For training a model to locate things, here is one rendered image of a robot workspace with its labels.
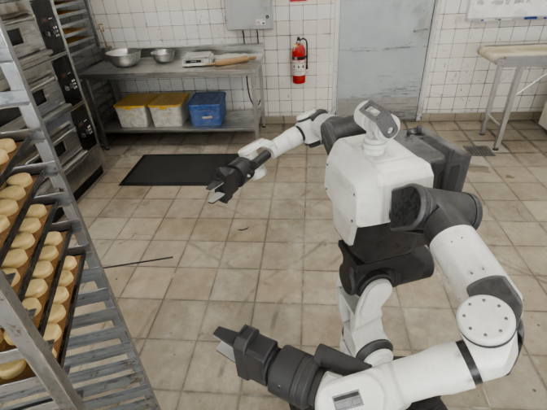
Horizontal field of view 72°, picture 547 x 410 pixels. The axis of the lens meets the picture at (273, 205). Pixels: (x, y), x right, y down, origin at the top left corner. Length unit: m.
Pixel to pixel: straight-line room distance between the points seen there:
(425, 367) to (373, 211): 0.38
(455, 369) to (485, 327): 0.08
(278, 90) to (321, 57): 0.64
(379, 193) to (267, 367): 0.44
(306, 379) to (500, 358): 0.29
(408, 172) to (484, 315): 0.39
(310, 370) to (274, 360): 0.06
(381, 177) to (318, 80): 3.96
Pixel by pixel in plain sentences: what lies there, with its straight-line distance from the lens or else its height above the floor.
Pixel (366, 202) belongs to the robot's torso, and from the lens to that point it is 0.91.
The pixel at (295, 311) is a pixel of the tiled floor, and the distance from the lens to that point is 2.41.
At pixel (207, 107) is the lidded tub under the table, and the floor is 0.45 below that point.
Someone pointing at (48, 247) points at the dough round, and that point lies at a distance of 1.12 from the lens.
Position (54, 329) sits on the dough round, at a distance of 1.02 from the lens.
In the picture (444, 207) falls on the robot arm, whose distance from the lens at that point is 0.81.
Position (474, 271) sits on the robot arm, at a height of 1.38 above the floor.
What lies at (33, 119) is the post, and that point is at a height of 1.54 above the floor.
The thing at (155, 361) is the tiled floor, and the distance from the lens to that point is 2.34.
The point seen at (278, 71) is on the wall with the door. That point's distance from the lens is 4.78.
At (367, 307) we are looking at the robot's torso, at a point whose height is 0.93.
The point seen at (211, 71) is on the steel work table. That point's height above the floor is 0.87.
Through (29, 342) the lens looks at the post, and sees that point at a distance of 0.82.
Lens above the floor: 1.83
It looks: 34 degrees down
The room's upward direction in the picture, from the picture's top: 3 degrees counter-clockwise
